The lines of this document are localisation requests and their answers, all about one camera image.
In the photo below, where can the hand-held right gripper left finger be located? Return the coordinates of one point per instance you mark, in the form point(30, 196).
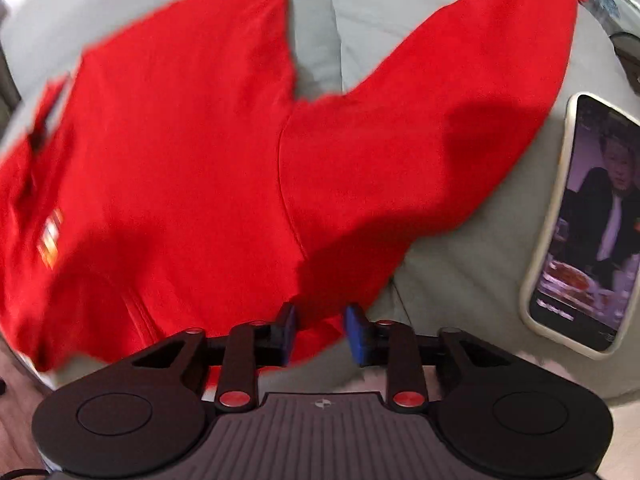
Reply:
point(286, 335)

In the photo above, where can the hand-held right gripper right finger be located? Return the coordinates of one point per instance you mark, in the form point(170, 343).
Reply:
point(356, 335)

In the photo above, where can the red shirt with yellow logo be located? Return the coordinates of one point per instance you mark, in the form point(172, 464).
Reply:
point(175, 160)

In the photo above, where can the grey sofa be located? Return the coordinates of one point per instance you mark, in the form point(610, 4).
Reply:
point(460, 285)

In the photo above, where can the pink fluffy blanket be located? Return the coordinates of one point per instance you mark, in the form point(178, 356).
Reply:
point(522, 360)

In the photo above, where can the smartphone in pale case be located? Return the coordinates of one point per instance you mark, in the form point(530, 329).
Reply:
point(590, 220)

